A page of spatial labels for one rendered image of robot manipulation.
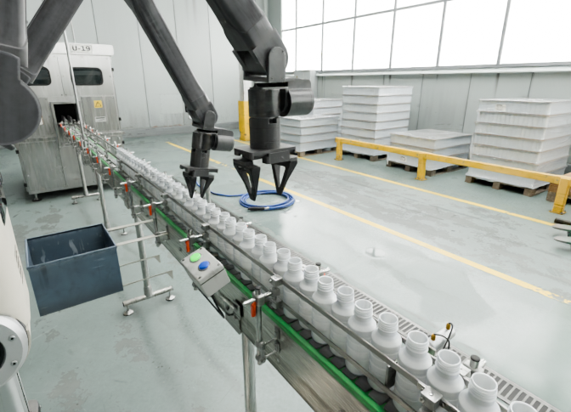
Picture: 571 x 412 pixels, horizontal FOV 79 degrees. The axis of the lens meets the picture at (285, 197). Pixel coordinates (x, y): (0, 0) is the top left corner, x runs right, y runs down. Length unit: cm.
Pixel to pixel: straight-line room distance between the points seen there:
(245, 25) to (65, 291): 136
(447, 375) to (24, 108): 71
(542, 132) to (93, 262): 568
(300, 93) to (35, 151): 537
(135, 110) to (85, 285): 1017
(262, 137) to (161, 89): 1126
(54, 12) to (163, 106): 1097
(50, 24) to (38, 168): 501
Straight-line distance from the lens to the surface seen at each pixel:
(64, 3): 98
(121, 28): 1170
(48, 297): 170
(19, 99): 49
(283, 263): 97
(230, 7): 59
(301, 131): 776
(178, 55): 103
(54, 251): 195
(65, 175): 596
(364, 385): 85
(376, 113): 750
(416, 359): 73
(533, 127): 613
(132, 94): 1164
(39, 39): 96
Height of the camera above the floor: 161
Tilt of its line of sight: 18 degrees down
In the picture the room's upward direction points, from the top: straight up
